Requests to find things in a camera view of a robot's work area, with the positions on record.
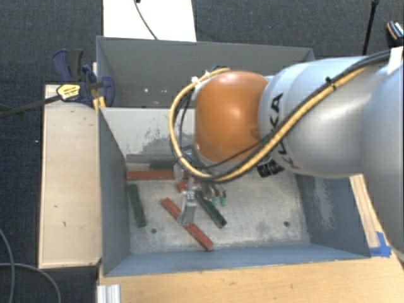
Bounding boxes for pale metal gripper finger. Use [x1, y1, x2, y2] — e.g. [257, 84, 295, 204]
[177, 191, 189, 226]
[186, 191, 198, 226]

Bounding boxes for dark green flat block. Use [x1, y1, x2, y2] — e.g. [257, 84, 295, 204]
[126, 183, 148, 229]
[149, 160, 177, 172]
[194, 190, 229, 230]

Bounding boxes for grey metal bin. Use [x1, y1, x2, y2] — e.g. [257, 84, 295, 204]
[95, 35, 372, 278]

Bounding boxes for pale wood flat board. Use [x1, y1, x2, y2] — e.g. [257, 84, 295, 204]
[37, 85, 104, 270]

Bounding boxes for black cylinder on white bracket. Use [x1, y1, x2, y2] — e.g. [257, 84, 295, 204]
[256, 158, 284, 179]

